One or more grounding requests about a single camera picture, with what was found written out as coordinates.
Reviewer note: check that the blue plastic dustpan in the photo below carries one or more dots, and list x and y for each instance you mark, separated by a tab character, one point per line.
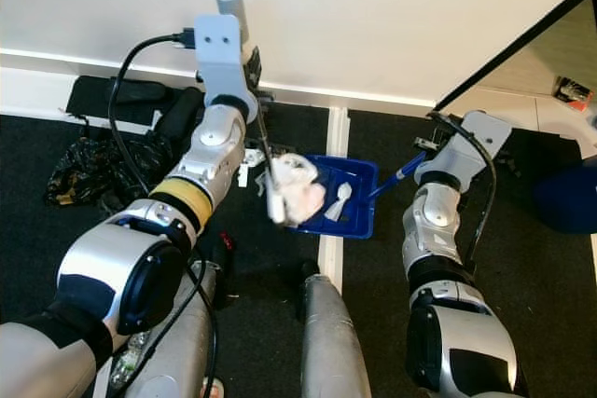
359	174

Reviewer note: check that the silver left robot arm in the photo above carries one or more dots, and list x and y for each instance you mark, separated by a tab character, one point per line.
112	277

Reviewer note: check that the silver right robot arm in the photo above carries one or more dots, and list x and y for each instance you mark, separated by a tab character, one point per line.
429	221

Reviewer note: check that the black shoe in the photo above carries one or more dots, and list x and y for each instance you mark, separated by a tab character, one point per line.
177	114

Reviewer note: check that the white plastic spoon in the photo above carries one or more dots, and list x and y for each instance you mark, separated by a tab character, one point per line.
343	191

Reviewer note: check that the flat black slipper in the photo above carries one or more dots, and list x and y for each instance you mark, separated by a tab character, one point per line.
140	90

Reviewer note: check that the dark blue round bin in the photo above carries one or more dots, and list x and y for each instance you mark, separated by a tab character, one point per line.
569	198

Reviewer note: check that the small black red packet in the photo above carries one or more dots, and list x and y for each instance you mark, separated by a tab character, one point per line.
571	90

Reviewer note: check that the tan door with black edge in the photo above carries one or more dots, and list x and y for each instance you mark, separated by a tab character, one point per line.
560	44

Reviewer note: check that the black door mat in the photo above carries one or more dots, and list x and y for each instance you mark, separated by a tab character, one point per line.
89	95

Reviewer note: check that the small red object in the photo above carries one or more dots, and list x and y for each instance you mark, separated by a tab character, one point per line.
226	240

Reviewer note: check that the black plastic bag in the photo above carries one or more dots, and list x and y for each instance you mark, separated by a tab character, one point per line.
84	170

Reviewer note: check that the silver right robot leg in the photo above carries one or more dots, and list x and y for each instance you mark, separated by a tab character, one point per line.
331	342

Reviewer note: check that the silver robot leg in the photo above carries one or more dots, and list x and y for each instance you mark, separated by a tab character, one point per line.
331	342
177	342

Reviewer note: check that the silver left robot leg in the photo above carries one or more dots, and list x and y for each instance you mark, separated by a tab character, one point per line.
177	342

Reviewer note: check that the clear plastic bottle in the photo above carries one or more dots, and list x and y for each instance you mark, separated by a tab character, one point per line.
131	356

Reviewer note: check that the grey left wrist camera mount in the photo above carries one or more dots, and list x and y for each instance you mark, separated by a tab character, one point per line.
219	53

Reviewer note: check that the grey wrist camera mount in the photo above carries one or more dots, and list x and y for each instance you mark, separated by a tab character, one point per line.
471	151
219	53

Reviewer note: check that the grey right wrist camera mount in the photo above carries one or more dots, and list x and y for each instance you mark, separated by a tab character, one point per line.
471	151

